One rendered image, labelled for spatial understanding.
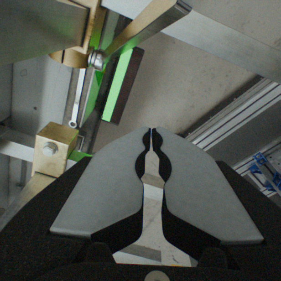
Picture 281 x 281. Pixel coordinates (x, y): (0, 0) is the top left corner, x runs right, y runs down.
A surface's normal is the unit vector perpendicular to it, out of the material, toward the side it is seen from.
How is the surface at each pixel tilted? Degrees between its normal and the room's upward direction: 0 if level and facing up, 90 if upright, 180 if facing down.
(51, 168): 0
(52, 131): 90
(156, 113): 0
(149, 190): 0
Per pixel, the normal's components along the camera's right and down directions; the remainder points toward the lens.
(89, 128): -0.04, 0.50
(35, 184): 0.35, -0.80
